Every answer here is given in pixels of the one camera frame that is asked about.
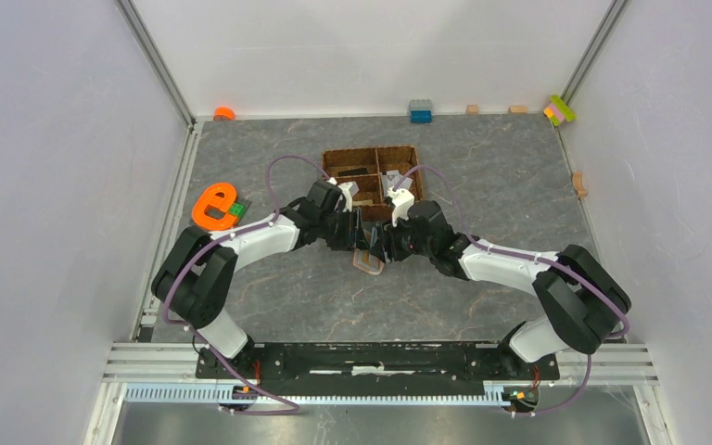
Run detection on grey cards in basket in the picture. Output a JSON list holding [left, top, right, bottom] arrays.
[[381, 170, 413, 194]]

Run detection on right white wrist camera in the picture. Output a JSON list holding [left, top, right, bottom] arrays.
[[387, 188, 415, 227]]

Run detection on brown woven divided basket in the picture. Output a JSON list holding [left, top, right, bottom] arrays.
[[322, 146, 419, 222]]

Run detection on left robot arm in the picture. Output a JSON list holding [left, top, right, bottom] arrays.
[[150, 179, 367, 378]]

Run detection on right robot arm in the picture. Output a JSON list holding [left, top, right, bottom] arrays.
[[370, 200, 631, 378]]

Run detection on purple cable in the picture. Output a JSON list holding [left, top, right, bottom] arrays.
[[159, 154, 333, 417], [391, 164, 632, 419]]

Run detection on black item in basket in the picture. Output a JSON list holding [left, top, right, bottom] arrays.
[[337, 167, 371, 177]]

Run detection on small tan wooden block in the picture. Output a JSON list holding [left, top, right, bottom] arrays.
[[465, 104, 480, 115]]

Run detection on orange round cap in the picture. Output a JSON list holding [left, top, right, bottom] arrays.
[[212, 107, 235, 121]]

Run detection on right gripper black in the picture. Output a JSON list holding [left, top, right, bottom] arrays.
[[369, 210, 434, 265]]

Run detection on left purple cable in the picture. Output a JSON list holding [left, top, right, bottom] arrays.
[[159, 154, 333, 417]]

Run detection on green pink toy bricks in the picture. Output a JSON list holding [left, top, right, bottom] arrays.
[[542, 95, 577, 127]]

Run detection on orange tape dispenser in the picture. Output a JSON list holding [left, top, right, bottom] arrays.
[[191, 183, 237, 231]]

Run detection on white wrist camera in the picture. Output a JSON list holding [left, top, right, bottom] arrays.
[[327, 178, 360, 212], [387, 188, 415, 227]]

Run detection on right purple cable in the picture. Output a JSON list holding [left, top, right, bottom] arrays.
[[391, 164, 632, 419]]

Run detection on green toy block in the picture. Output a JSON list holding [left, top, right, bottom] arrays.
[[228, 202, 248, 219]]

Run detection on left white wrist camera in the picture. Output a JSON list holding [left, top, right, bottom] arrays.
[[327, 178, 360, 212]]

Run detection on blue grey toy bricks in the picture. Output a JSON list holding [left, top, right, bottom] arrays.
[[408, 99, 434, 124]]

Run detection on curved tan wooden piece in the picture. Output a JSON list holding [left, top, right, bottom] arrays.
[[571, 172, 589, 199]]

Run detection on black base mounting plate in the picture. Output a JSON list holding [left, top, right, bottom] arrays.
[[195, 341, 561, 398]]

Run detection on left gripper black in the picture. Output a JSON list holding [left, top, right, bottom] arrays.
[[319, 206, 370, 252]]

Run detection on light blue cable duct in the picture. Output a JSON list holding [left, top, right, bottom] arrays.
[[123, 383, 517, 407]]

